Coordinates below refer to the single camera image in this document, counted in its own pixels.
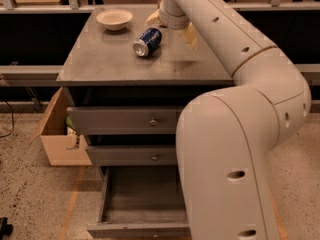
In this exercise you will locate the black object on floor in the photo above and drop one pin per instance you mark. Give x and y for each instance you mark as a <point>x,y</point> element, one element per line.
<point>6,229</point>

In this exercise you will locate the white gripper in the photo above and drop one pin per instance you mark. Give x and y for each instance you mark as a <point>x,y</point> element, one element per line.
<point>174,21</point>

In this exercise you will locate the blue pepsi can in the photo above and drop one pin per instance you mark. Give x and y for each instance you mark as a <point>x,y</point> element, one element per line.
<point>147,42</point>

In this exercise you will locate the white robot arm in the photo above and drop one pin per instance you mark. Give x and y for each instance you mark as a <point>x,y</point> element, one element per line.
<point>223,136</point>

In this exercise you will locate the open cardboard box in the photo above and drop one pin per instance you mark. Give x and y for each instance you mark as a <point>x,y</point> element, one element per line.
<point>62,148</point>

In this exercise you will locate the grey wooden drawer cabinet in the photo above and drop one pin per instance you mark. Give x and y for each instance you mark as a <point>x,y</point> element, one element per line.
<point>102,70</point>

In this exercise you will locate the grey open bottom drawer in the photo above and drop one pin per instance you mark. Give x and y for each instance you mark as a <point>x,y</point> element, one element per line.
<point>141,202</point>

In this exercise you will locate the grey middle drawer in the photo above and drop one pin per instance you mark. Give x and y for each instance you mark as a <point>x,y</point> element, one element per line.
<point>132,155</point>

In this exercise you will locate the white ceramic bowl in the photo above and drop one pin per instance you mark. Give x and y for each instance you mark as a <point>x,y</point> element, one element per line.
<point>115,19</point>

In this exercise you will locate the grey top drawer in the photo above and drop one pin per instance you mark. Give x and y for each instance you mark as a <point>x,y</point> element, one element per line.
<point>124,120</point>

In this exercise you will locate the grey metal rail shelf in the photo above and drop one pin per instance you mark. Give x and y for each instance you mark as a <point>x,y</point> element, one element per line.
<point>45,76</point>

